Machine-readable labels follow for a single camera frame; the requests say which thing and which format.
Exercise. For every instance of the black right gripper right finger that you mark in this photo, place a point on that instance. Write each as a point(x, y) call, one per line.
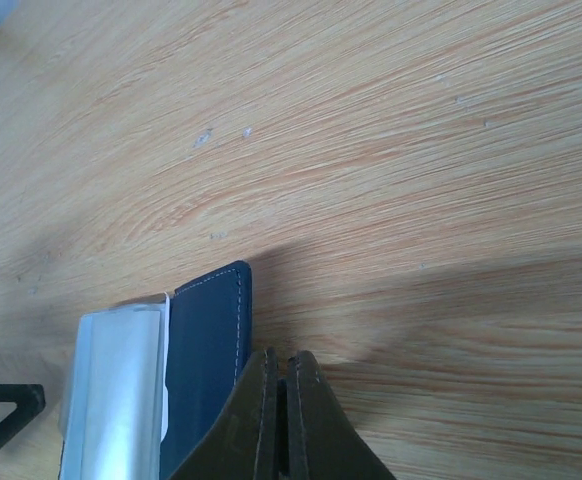
point(322, 442)

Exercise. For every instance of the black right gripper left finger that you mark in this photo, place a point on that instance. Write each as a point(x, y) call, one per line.
point(242, 443)

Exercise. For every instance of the blue leather card holder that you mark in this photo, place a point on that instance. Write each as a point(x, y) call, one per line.
point(149, 379)

